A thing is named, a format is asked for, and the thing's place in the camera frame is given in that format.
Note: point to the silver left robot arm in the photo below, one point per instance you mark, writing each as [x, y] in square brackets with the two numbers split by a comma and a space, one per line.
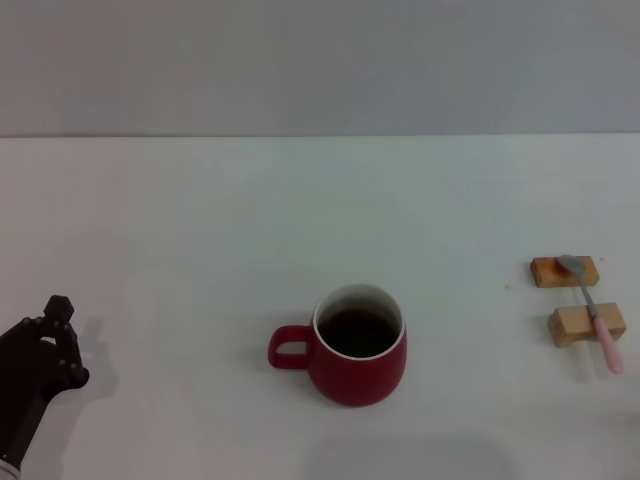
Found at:
[6, 470]

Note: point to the orange stained wooden block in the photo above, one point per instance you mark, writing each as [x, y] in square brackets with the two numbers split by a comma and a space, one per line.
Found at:
[545, 277]

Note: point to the red ceramic cup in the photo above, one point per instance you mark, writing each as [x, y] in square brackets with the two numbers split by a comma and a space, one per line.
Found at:
[360, 382]

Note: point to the dark brown coffee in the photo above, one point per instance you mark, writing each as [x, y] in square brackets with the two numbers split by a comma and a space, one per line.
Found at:
[360, 332]

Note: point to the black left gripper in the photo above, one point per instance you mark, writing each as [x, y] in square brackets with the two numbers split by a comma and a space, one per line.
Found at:
[22, 390]

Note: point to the pale wooden block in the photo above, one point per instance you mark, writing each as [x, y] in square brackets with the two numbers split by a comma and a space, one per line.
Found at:
[570, 325]

